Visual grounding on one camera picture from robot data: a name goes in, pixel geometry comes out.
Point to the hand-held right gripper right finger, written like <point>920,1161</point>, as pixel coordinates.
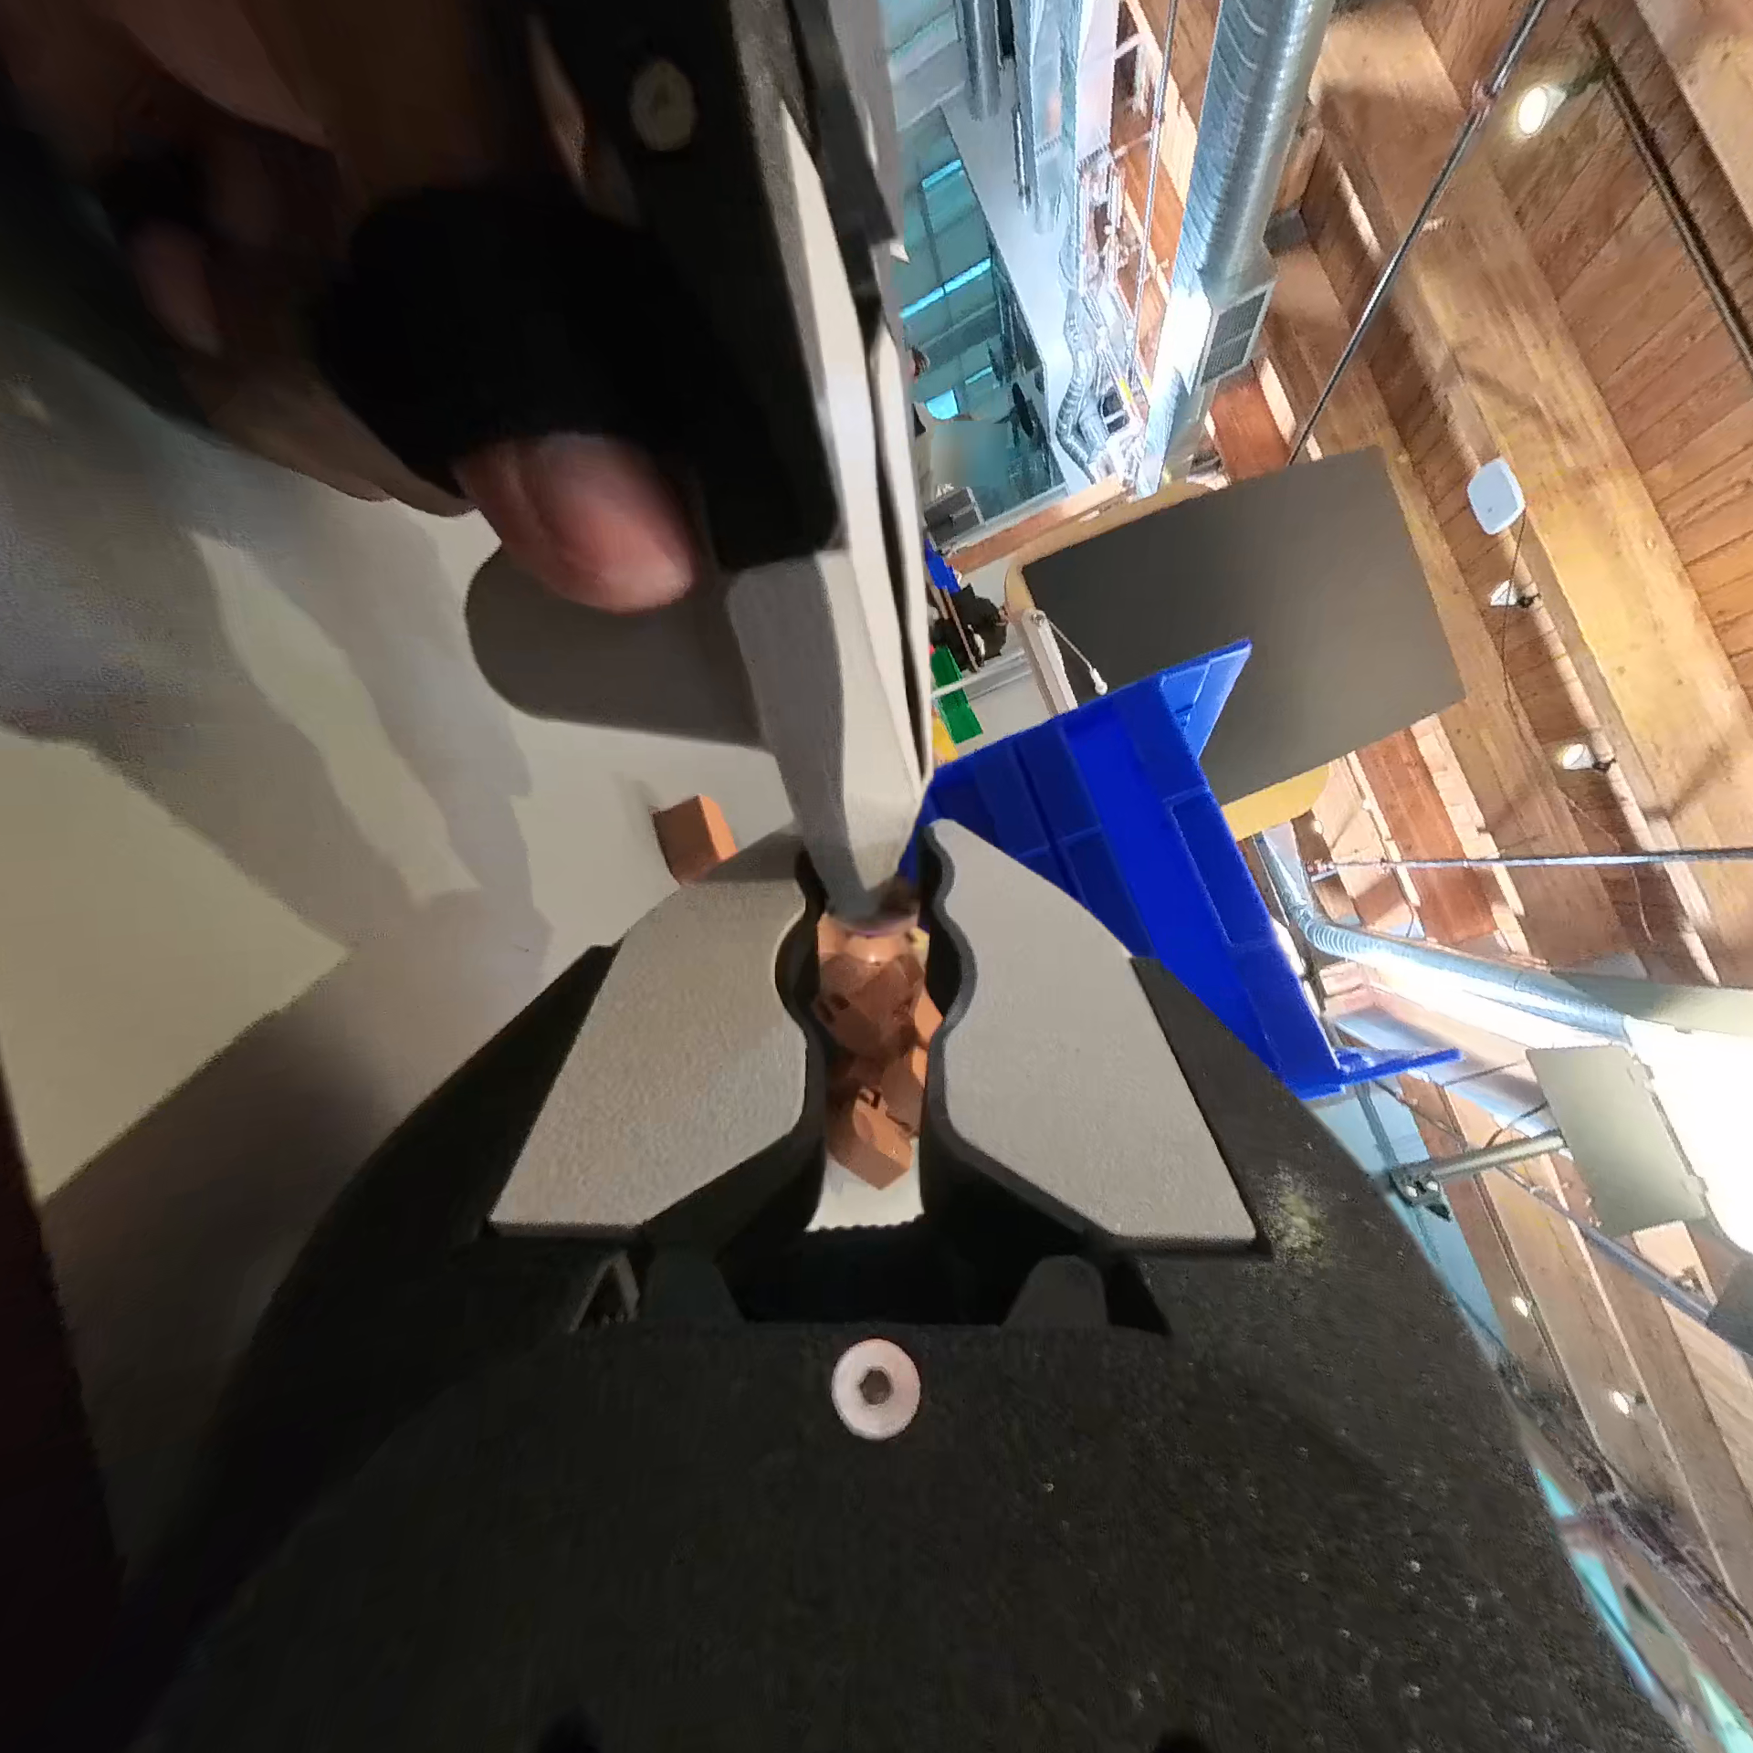
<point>1084,1068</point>

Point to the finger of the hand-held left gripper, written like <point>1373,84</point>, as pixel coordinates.
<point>865,411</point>
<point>631,645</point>

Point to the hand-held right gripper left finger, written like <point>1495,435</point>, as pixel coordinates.
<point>659,1083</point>

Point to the tan brown brick toy figure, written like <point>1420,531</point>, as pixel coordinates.
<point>878,1056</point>

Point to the grey desk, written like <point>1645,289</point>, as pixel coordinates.
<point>193,904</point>

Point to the person's left hand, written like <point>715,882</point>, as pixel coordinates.
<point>591,521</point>

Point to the brown rounded brick piece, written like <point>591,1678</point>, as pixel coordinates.
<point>695,833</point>

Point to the black board with wooden edge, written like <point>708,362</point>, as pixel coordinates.
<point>1234,617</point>

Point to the studio light panel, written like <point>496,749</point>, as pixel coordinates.
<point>1659,1150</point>

